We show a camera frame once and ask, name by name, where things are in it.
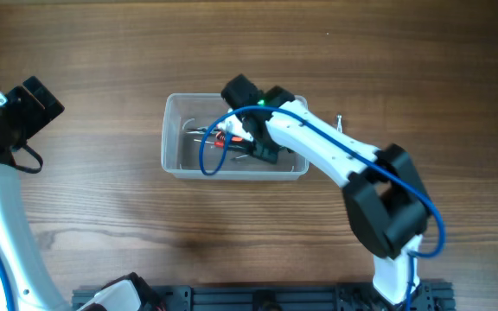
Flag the orange black long-nose pliers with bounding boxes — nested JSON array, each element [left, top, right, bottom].
[[183, 125, 246, 144]]

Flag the red black handled screwdriver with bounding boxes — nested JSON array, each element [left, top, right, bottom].
[[206, 136, 252, 151]]

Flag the clear plastic container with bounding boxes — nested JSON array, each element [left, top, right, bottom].
[[161, 93, 310, 181]]

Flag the silver combination wrench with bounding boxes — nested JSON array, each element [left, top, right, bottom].
[[336, 114, 342, 133]]

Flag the green handled screwdriver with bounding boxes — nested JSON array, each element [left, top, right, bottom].
[[231, 154, 250, 161]]

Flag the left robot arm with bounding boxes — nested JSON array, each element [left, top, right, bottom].
[[0, 76, 73, 310]]

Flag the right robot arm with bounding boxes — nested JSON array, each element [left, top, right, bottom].
[[220, 74, 431, 309]]

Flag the right blue cable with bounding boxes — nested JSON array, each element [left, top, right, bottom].
[[198, 105, 447, 311]]

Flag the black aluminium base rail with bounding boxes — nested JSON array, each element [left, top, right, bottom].
[[72, 281, 457, 311]]

